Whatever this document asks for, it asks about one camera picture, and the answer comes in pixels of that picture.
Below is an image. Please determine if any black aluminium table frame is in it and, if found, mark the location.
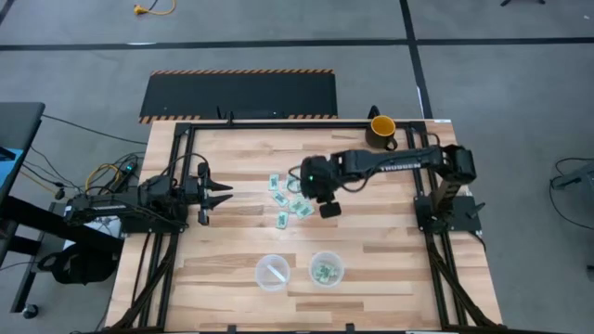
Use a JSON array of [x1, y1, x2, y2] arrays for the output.
[[109, 119, 505, 334]]

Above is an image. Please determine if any grey floor stand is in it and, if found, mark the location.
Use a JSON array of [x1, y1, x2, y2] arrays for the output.
[[550, 160, 594, 191]]

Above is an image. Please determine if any thin yellow wire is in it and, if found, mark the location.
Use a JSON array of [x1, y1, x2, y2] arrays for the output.
[[84, 162, 123, 191]]

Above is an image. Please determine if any white printed paper sheet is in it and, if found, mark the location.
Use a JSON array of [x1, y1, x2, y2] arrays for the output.
[[85, 217, 123, 238]]

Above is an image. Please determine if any black bag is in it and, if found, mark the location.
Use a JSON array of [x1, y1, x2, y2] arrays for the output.
[[36, 243, 120, 286]]

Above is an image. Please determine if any black floor cable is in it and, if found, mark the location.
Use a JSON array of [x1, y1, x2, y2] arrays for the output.
[[41, 113, 149, 146]]

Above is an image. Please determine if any blue item on desk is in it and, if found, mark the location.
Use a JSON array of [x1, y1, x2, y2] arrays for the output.
[[0, 147, 23, 199]]

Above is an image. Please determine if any black mug yellow inside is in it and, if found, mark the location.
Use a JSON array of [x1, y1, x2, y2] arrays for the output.
[[364, 115, 399, 153]]

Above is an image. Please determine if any black hazard-striped floor mat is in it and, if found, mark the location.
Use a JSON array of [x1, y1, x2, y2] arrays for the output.
[[138, 69, 339, 125]]

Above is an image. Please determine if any yellow extension cord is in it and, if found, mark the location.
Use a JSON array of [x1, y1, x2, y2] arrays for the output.
[[133, 0, 177, 17]]

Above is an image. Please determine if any black desk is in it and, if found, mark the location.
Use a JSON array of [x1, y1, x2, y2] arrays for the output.
[[0, 101, 125, 315]]

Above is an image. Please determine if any black power strip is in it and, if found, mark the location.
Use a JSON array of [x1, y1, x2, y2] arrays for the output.
[[109, 160, 140, 194]]

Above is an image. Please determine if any clear round plastic container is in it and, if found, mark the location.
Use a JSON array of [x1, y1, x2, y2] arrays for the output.
[[307, 250, 346, 289], [253, 253, 292, 293]]

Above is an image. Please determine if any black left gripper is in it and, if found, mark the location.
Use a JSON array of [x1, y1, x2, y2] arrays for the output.
[[183, 161, 234, 227]]

